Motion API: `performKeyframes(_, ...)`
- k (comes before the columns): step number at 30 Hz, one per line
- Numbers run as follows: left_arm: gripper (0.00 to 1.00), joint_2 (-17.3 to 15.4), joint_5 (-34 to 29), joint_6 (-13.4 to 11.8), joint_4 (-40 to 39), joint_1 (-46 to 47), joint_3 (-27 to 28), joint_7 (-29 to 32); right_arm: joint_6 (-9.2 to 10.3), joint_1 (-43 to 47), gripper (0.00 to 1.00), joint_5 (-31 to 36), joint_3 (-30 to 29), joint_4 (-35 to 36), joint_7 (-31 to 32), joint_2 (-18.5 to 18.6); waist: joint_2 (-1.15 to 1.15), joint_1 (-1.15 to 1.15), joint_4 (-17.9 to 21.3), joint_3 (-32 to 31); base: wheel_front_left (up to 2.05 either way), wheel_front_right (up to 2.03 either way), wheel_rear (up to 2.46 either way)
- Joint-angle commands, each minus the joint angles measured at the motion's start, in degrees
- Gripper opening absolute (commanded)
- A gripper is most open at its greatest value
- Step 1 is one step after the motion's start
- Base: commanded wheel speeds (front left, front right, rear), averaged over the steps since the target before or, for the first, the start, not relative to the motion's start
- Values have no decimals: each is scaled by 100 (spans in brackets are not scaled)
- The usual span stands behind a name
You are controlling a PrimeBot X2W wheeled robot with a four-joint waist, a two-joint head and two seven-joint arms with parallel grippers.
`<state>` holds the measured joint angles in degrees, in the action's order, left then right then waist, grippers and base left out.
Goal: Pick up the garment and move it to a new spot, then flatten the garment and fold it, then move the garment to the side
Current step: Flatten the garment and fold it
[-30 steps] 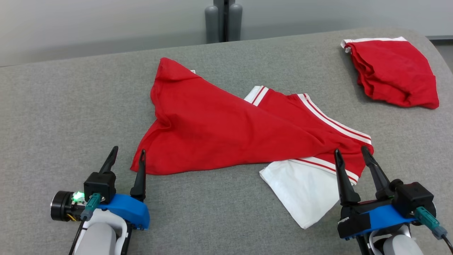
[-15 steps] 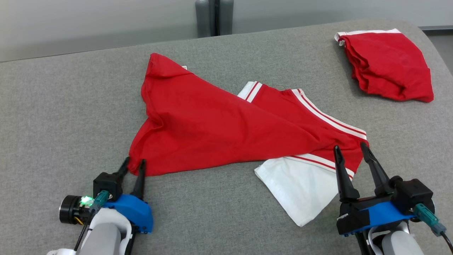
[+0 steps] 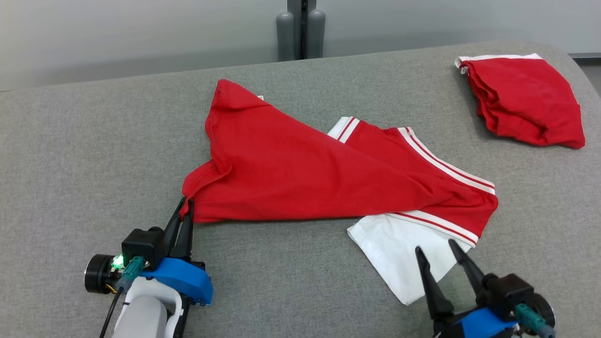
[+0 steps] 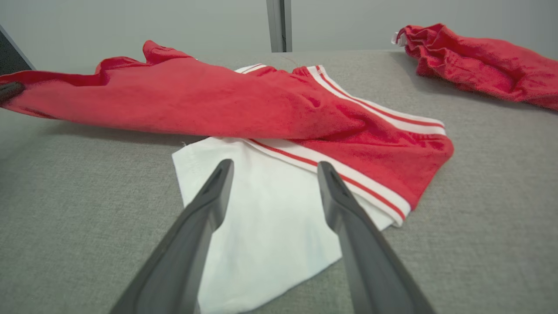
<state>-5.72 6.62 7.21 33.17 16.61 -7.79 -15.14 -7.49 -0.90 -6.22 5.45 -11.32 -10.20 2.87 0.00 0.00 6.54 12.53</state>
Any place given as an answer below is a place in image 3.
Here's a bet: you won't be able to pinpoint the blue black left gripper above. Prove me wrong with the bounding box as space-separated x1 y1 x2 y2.
149 197 214 307

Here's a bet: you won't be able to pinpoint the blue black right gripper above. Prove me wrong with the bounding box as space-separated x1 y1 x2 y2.
415 239 517 338

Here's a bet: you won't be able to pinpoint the red and white jersey shirt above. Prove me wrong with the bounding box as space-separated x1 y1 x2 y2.
181 79 499 306

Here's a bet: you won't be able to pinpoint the red shorts with white stripe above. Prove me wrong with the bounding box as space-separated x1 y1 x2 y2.
455 53 586 150

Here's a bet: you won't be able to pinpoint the teal plug black cable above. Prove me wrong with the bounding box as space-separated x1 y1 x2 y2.
99 256 145 338
514 303 557 338

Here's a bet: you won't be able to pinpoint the grey partition post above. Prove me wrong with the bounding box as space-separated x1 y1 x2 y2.
303 0 326 59
276 0 304 62

